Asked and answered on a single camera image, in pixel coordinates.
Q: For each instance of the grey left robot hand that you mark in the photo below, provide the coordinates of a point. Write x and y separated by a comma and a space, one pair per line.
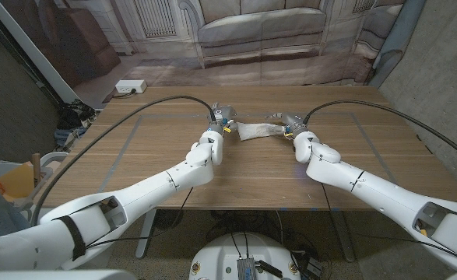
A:
222, 116

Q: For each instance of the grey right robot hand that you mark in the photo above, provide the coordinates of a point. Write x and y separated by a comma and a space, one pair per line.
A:
292, 120

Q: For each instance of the white tissue paper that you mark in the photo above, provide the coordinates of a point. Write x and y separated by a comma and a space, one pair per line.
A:
257, 130

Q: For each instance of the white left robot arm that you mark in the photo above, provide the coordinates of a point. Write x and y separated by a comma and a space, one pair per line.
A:
134, 194

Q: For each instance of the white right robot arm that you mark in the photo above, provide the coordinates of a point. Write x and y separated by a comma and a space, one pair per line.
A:
368, 183

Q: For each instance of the printed sofa room backdrop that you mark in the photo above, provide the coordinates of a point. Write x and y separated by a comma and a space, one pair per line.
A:
251, 39

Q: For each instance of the white power strip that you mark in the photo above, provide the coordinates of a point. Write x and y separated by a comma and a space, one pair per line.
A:
131, 86

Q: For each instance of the grey table leg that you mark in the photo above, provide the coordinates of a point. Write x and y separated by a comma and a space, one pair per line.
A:
343, 233

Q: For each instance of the grey blue rolled sheet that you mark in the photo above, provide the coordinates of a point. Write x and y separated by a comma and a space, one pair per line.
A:
397, 39

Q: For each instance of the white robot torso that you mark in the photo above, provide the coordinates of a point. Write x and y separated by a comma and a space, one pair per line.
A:
220, 253

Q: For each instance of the grey finned electronics box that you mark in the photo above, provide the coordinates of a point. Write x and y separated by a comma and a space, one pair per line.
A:
246, 269

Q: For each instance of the white chair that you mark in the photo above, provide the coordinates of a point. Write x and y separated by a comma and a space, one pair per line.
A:
55, 157

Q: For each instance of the orange cardboard box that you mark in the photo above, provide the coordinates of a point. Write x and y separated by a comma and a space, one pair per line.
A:
16, 180

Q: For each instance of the white backdrop frame pole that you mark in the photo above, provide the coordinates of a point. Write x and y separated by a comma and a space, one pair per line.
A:
37, 54

